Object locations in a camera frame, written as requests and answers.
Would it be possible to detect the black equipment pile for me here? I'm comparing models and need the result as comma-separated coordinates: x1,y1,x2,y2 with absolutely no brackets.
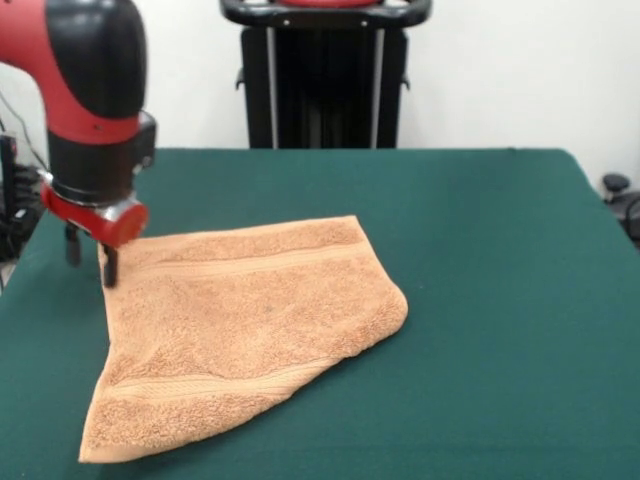
0,164,54,262

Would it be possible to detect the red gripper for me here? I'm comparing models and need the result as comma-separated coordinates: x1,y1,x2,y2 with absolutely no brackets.
38,170,151,290

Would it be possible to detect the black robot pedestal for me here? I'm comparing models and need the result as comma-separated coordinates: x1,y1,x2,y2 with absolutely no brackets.
218,0,431,150

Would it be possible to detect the dark green table cloth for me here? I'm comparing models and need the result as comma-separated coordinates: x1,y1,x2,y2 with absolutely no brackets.
0,147,640,480

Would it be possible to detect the orange terry towel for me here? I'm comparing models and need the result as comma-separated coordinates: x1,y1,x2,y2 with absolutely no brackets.
77,214,411,464

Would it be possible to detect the black upright device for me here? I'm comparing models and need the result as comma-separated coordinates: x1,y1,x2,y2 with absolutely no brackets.
0,133,20,224

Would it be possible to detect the grey cable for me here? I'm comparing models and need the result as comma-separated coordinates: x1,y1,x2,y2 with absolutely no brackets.
0,91,51,174

